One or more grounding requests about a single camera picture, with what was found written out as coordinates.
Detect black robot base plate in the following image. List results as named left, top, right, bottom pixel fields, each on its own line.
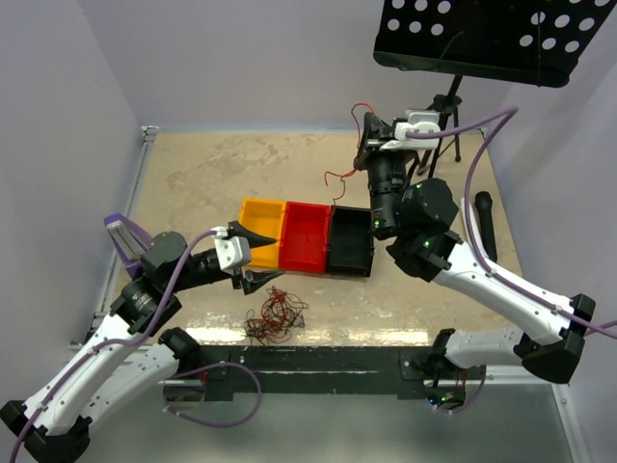
left=172, top=345, right=482, bottom=401

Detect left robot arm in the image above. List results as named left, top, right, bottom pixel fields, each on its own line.
left=1, top=214, right=281, bottom=462

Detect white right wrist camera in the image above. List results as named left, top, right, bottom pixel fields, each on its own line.
left=380, top=110, right=441, bottom=151

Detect yellow plastic bin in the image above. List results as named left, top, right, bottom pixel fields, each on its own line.
left=239, top=198, right=286, bottom=269

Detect black music stand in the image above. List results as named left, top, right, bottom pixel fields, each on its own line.
left=372, top=0, right=609, bottom=177

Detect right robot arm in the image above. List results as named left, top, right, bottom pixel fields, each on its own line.
left=353, top=110, right=595, bottom=384

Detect red plastic bin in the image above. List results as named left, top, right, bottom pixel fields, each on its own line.
left=279, top=202, right=331, bottom=274

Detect red and black wires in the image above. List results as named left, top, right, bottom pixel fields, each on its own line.
left=243, top=285, right=310, bottom=346

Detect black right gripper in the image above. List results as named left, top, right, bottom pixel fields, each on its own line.
left=353, top=113, right=414, bottom=234

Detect black plastic bin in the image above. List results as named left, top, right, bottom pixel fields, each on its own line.
left=325, top=205, right=374, bottom=278

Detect aluminium table frame rail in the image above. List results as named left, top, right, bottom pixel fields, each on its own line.
left=65, top=125, right=159, bottom=364

